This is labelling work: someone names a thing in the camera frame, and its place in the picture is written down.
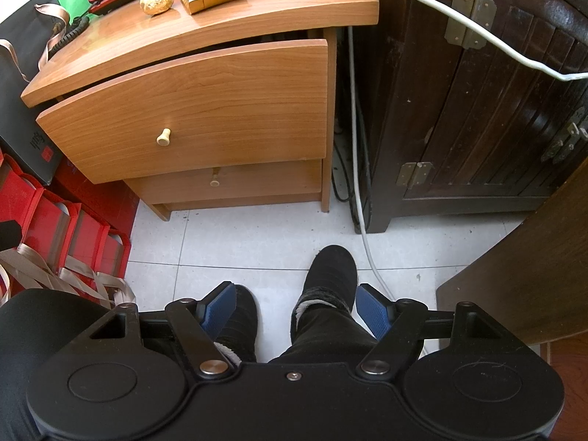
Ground wooden nightstand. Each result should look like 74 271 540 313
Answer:
21 0 380 221

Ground black paper bag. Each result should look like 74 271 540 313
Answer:
0 0 93 187

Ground row of red gift bags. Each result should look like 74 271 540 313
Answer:
0 151 141 308

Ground person's black trousers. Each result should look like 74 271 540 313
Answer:
0 288 380 441

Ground person's black right shoe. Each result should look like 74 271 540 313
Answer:
289 245 359 331

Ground gold foil ball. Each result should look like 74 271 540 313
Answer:
139 0 175 15

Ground person's black shoe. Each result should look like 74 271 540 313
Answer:
216 285 259 363
289 245 359 331

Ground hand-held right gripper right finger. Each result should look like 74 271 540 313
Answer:
356 283 501 380

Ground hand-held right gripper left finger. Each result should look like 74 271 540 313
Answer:
89 280 240 380

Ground small wooden drawer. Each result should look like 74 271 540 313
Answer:
124 160 323 205

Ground person's black left shoe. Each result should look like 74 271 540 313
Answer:
216 285 259 363

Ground brown wooden panel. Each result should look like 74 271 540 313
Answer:
436 158 588 345

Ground thick white cable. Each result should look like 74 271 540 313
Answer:
347 25 398 304
370 0 588 81

